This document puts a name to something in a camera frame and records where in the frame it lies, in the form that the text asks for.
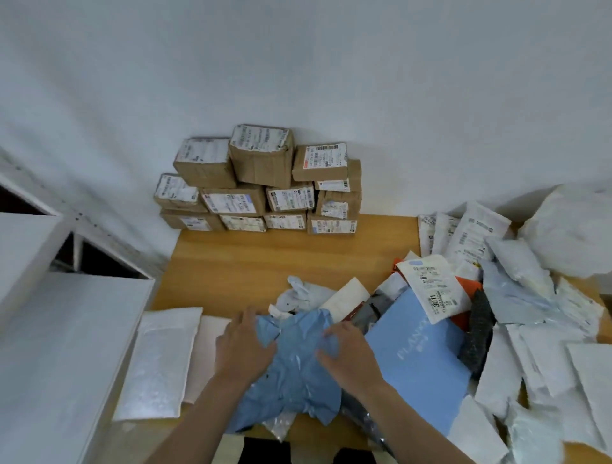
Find cream mailer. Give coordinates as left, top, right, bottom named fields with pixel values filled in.
left=184, top=315, right=233, bottom=405

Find stack of cardboard boxes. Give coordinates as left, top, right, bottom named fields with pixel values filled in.
left=173, top=124, right=363, bottom=235

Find tall brown box double label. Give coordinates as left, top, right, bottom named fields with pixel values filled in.
left=219, top=215, right=267, bottom=233

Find person's black trousers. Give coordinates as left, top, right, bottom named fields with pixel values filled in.
left=238, top=435, right=398, bottom=464

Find person's left hand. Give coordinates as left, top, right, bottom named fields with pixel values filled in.
left=214, top=305, right=278, bottom=383

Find black bubble mailer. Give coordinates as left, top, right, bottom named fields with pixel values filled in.
left=458, top=288, right=496, bottom=381

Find white bubble mailer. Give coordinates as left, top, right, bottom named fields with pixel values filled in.
left=112, top=307, right=204, bottom=423

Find blue plastic mailer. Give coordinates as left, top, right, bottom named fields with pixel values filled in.
left=224, top=308, right=343, bottom=435

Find large white plastic bag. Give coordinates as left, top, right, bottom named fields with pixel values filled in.
left=518, top=184, right=612, bottom=279

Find person's right hand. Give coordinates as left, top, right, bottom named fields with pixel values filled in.
left=315, top=321, right=386, bottom=400

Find person's right forearm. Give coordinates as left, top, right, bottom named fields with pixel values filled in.
left=361, top=382, right=474, bottom=464

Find brown box large label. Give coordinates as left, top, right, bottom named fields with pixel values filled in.
left=154, top=173, right=209, bottom=214

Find pile of white mailers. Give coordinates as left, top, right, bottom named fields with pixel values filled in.
left=267, top=200, right=606, bottom=455

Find wooden table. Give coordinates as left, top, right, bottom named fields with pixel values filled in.
left=95, top=214, right=612, bottom=464

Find white metal shelf rack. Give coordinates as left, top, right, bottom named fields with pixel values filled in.
left=0, top=148, right=166, bottom=464

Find smooth light blue mailer package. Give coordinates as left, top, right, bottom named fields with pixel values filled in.
left=364, top=288, right=472, bottom=437

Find INS BAHA cardboard box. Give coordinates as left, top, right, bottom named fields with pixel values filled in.
left=160, top=209, right=226, bottom=233

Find brown box white barcode label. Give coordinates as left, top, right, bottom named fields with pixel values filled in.
left=292, top=142, right=349, bottom=182

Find person's left forearm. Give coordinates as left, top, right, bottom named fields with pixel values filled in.
left=145, top=375, right=261, bottom=464

